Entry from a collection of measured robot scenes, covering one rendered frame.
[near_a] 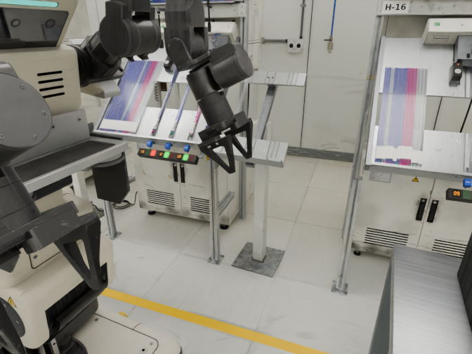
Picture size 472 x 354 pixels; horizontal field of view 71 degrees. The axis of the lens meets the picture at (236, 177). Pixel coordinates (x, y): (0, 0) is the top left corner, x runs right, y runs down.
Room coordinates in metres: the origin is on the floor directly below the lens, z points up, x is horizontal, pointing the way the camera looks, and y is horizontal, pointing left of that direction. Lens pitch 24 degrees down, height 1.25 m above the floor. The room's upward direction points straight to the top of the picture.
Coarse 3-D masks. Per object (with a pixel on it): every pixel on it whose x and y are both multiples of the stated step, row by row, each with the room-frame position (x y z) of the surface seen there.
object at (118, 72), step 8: (96, 32) 0.74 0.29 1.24; (88, 40) 0.75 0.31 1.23; (96, 40) 0.73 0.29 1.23; (88, 48) 0.73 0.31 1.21; (96, 48) 0.73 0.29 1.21; (96, 56) 0.73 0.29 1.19; (104, 56) 0.73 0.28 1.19; (112, 56) 0.74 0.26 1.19; (96, 64) 0.73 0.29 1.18; (104, 64) 0.74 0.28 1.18; (112, 64) 0.75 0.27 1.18; (120, 64) 0.78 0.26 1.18; (96, 72) 0.74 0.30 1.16; (104, 72) 0.75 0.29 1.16; (112, 72) 0.77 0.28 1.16; (120, 72) 0.81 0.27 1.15; (88, 80) 0.72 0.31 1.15; (96, 80) 0.74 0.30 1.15; (104, 80) 0.77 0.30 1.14
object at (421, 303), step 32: (416, 256) 0.58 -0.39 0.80; (448, 256) 0.58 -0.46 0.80; (384, 288) 0.61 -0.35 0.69; (416, 288) 0.48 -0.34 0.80; (448, 288) 0.48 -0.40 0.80; (384, 320) 0.58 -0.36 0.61; (416, 320) 0.41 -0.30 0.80; (448, 320) 0.41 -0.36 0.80; (384, 352) 0.58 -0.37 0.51; (416, 352) 0.35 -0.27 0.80; (448, 352) 0.35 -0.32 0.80
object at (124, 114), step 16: (144, 64) 2.08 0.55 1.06; (160, 64) 2.05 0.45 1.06; (128, 80) 2.02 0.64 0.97; (144, 80) 1.99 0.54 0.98; (128, 96) 1.93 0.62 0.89; (144, 96) 1.90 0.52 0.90; (112, 112) 1.87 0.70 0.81; (128, 112) 1.84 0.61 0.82; (112, 128) 1.78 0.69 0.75; (128, 128) 1.76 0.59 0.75
